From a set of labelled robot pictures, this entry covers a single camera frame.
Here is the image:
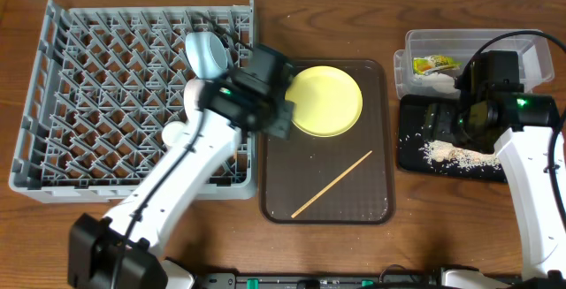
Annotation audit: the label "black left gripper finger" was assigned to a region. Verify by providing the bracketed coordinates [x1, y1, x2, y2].
[264, 100, 294, 140]
[276, 62, 296, 93]

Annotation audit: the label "yellow plate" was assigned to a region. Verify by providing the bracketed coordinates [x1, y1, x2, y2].
[285, 65, 363, 137]

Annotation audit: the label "white tissue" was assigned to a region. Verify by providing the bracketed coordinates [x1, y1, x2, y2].
[414, 72, 458, 95]

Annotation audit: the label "light blue saucer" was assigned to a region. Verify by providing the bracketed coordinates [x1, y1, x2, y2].
[185, 32, 228, 80]

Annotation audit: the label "rice and shell scraps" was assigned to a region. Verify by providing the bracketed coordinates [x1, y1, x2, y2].
[396, 133, 501, 171]

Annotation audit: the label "white small cup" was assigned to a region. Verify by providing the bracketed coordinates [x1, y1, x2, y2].
[161, 121, 186, 149]

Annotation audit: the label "green snack wrapper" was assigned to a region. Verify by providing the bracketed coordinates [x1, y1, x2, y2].
[412, 55, 461, 75]

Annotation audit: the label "pink white bowl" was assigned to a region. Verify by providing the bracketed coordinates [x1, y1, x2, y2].
[183, 79, 205, 122]

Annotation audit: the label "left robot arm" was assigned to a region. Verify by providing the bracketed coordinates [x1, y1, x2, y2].
[67, 62, 294, 288]

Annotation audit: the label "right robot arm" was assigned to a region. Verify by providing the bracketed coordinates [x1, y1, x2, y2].
[425, 92, 565, 288]

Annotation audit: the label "black waste tray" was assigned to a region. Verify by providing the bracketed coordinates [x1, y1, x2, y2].
[397, 95, 507, 183]

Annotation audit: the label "grey dishwasher rack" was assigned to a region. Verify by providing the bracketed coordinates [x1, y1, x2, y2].
[8, 3, 256, 203]

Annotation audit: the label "clear plastic bin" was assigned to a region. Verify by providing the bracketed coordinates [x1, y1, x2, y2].
[394, 28, 555, 99]

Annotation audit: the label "brown serving tray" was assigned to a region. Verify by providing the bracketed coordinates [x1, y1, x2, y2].
[259, 59, 395, 225]

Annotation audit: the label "wooden chopstick lower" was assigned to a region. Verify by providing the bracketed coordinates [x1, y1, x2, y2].
[291, 150, 373, 219]

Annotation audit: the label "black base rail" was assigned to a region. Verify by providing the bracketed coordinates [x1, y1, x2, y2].
[194, 264, 445, 289]

